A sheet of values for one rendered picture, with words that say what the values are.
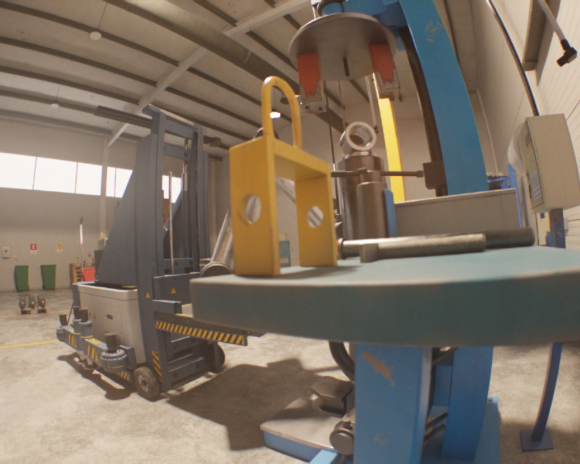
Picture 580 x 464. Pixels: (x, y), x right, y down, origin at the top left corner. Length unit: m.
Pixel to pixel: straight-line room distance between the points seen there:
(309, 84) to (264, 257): 1.27
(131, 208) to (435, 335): 2.36
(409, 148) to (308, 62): 11.18
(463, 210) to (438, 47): 0.85
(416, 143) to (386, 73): 11.14
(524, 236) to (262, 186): 0.46
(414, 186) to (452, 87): 11.01
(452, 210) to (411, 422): 0.54
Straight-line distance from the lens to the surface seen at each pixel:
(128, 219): 2.47
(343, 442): 0.98
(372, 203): 0.67
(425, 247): 0.51
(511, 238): 0.57
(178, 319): 1.98
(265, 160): 0.33
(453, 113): 1.24
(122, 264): 2.56
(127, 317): 2.47
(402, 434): 0.29
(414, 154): 12.49
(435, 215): 0.73
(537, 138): 1.43
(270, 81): 0.43
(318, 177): 0.45
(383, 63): 1.55
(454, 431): 1.40
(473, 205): 0.72
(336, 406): 1.21
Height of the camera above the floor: 1.09
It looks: 4 degrees up
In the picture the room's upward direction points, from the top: 4 degrees counter-clockwise
